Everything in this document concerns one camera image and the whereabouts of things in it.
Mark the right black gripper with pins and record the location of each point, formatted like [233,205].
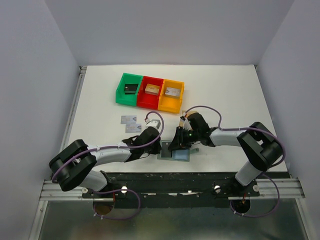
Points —
[178,141]

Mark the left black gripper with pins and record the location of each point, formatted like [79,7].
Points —
[158,148]

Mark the green leather card holder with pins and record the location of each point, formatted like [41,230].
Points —
[181,155]

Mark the silver credit card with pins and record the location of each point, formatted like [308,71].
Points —
[128,119]
[133,128]

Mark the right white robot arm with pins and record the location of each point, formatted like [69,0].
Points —
[261,148]

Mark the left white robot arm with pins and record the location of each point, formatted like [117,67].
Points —
[73,166]

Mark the silver card stack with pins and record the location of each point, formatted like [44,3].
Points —
[172,92]

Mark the copper card stack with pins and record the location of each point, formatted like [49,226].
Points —
[152,89]

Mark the black card stack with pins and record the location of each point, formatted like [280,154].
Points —
[130,89]

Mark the yellow plastic bin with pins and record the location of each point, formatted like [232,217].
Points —
[170,103]

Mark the red plastic bin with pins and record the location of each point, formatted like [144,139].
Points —
[146,100]

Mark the green plastic bin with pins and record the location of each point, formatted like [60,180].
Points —
[120,97]

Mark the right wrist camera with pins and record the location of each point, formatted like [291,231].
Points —
[186,125]

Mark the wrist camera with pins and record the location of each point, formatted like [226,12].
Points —
[186,125]
[154,123]

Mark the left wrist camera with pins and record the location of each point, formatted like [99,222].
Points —
[154,123]

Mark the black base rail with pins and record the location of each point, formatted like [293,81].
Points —
[172,190]

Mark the aluminium frame rail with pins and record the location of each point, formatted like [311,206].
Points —
[42,204]

